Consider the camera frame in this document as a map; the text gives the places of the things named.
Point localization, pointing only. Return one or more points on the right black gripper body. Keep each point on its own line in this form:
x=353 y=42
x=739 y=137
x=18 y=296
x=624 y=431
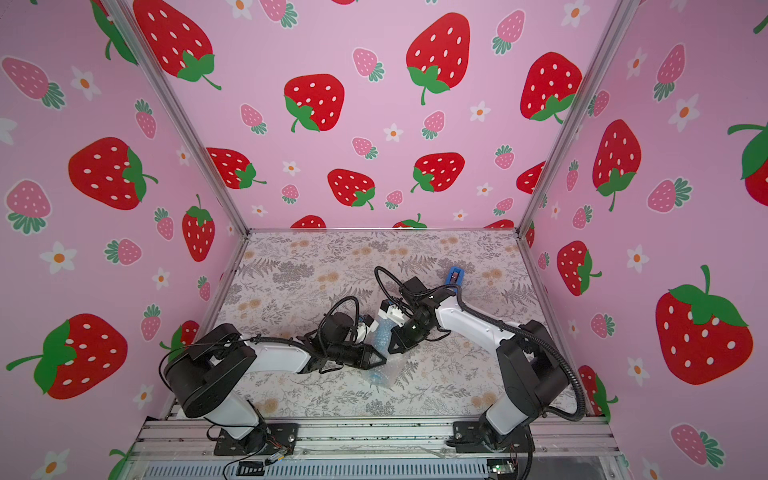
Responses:
x=405 y=334

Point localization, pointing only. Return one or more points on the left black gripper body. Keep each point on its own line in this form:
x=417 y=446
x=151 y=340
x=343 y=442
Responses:
x=348 y=354

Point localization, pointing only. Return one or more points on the blue plastic wine glass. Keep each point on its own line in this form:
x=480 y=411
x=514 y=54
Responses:
x=384 y=376

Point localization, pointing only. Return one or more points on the clear bubble wrap sheet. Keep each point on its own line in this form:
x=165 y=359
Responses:
x=404 y=357

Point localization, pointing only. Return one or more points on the blue tape dispenser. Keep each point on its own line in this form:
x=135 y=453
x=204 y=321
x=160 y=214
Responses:
x=455 y=276

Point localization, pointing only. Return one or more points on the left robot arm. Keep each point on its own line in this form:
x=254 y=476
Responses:
x=204 y=375

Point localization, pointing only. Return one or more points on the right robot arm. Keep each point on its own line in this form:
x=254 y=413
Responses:
x=533 y=371

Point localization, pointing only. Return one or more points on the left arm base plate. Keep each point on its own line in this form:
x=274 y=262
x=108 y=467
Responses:
x=266 y=439

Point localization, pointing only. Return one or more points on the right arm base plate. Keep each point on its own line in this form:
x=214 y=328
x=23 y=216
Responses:
x=481 y=437

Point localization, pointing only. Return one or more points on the white vented cable duct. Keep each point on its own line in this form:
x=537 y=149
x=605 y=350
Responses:
x=432 y=468

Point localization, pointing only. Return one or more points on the aluminium rail frame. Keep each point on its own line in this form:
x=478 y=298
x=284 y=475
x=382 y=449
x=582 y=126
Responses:
x=380 y=438

